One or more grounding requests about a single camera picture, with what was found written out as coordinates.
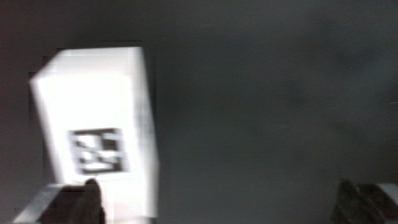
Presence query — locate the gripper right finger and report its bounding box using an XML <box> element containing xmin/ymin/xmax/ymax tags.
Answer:
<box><xmin>331</xmin><ymin>179</ymin><xmax>398</xmax><ymax>224</ymax></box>

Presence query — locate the white stool leg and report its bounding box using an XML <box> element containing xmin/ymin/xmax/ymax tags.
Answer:
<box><xmin>31</xmin><ymin>47</ymin><xmax>159</xmax><ymax>224</ymax></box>

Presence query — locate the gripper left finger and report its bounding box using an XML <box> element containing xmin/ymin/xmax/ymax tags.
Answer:
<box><xmin>11</xmin><ymin>179</ymin><xmax>107</xmax><ymax>224</ymax></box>

